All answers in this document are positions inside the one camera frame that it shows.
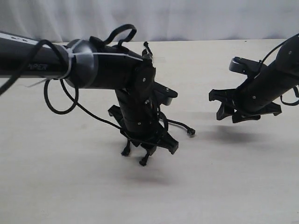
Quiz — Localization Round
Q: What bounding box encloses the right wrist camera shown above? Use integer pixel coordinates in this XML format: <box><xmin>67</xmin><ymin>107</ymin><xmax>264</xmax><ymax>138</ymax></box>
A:
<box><xmin>229</xmin><ymin>56</ymin><xmax>261</xmax><ymax>76</ymax></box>

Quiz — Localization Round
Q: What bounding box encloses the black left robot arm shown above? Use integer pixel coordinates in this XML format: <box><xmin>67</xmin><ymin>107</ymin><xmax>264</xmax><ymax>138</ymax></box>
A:
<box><xmin>0</xmin><ymin>32</ymin><xmax>178</xmax><ymax>156</ymax></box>

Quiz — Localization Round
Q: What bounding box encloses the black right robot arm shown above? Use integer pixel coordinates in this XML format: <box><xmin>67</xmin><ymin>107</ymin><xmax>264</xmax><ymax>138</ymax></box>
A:
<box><xmin>208</xmin><ymin>35</ymin><xmax>299</xmax><ymax>123</ymax></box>

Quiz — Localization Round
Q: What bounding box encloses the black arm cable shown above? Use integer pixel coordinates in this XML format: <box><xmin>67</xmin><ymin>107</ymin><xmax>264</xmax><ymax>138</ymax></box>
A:
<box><xmin>254</xmin><ymin>32</ymin><xmax>299</xmax><ymax>105</ymax></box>
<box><xmin>0</xmin><ymin>23</ymin><xmax>164</xmax><ymax>145</ymax></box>

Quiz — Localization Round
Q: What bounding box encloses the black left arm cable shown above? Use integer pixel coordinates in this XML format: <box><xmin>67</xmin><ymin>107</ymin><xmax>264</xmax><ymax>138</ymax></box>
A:
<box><xmin>0</xmin><ymin>23</ymin><xmax>164</xmax><ymax>145</ymax></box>

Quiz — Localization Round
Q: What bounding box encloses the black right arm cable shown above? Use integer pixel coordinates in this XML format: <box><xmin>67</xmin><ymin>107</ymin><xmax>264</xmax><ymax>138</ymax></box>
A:
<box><xmin>254</xmin><ymin>32</ymin><xmax>299</xmax><ymax>105</ymax></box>

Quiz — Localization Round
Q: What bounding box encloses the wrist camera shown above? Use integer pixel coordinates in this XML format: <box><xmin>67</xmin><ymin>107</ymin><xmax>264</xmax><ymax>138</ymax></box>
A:
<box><xmin>153</xmin><ymin>82</ymin><xmax>178</xmax><ymax>106</ymax></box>
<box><xmin>229</xmin><ymin>56</ymin><xmax>261</xmax><ymax>76</ymax></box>

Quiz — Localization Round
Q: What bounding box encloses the white curtain backdrop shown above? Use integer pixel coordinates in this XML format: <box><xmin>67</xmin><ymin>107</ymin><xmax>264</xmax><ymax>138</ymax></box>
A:
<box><xmin>0</xmin><ymin>0</ymin><xmax>299</xmax><ymax>42</ymax></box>

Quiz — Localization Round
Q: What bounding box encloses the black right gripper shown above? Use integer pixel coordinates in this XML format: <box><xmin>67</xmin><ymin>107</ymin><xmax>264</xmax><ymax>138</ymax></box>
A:
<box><xmin>208</xmin><ymin>89</ymin><xmax>281</xmax><ymax>123</ymax></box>

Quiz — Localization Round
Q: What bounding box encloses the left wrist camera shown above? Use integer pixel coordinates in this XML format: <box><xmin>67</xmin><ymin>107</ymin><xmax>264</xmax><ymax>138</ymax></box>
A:
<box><xmin>153</xmin><ymin>82</ymin><xmax>178</xmax><ymax>106</ymax></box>

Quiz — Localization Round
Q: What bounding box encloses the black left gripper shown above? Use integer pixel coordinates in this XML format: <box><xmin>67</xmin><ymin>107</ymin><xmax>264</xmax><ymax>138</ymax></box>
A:
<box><xmin>108</xmin><ymin>105</ymin><xmax>178</xmax><ymax>155</ymax></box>

